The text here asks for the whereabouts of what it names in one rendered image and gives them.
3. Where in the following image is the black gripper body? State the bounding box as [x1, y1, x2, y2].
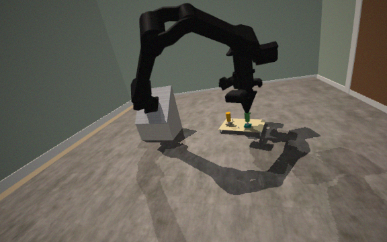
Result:
[225, 67, 263, 103]

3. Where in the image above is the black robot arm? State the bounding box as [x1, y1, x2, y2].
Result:
[131, 3, 278, 113]

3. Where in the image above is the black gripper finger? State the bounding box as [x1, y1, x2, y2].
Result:
[241, 95, 253, 113]
[250, 91, 257, 105]

